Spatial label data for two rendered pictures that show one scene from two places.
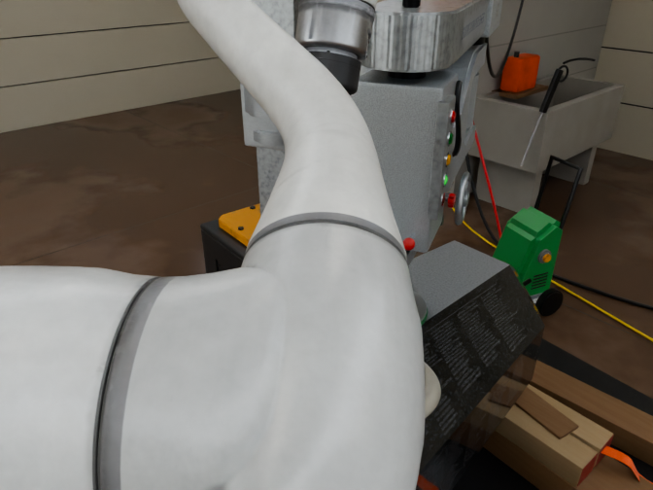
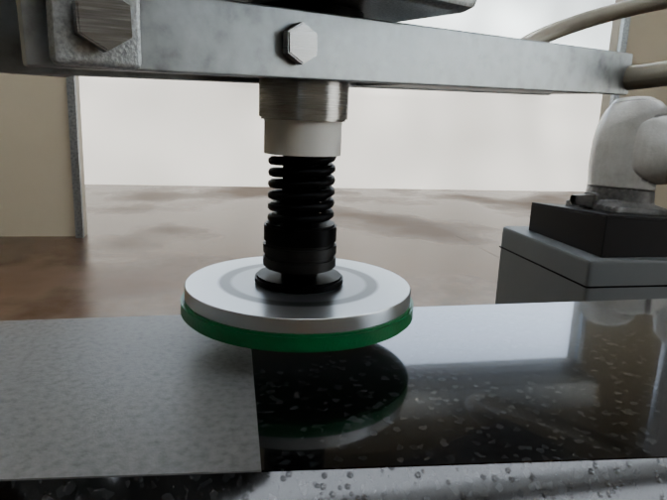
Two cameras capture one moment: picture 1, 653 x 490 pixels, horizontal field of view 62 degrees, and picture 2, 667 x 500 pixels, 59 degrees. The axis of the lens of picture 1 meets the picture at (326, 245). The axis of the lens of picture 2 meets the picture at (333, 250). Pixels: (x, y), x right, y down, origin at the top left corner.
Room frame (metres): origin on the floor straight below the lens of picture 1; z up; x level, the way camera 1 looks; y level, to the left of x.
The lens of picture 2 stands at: (1.79, 0.11, 1.08)
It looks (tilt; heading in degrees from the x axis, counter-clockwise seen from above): 13 degrees down; 211
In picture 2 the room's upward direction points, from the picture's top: 2 degrees clockwise
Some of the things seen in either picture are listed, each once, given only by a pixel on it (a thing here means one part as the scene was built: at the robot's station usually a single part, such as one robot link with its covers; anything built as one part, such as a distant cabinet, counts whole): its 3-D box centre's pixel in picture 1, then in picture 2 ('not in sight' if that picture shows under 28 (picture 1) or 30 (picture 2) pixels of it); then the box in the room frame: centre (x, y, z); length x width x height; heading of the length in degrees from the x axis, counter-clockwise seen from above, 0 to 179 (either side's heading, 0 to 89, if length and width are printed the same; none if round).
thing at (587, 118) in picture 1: (542, 142); not in sight; (4.41, -1.81, 0.43); 1.30 x 0.62 x 0.86; 132
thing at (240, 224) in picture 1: (289, 223); not in sight; (2.20, 0.17, 0.76); 0.49 x 0.49 x 0.05; 39
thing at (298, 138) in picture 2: not in sight; (303, 134); (1.34, -0.19, 1.06); 0.07 x 0.07 x 0.04
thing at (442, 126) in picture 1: (440, 158); not in sight; (1.23, -0.27, 1.41); 0.08 x 0.03 x 0.28; 158
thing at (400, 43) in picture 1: (438, 25); not in sight; (1.66, -0.32, 1.66); 0.96 x 0.25 x 0.17; 158
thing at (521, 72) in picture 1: (523, 71); not in sight; (4.48, -1.58, 1.00); 0.50 x 0.22 x 0.33; 132
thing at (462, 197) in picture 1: (450, 196); not in sight; (1.41, -0.35, 1.24); 0.15 x 0.10 x 0.15; 158
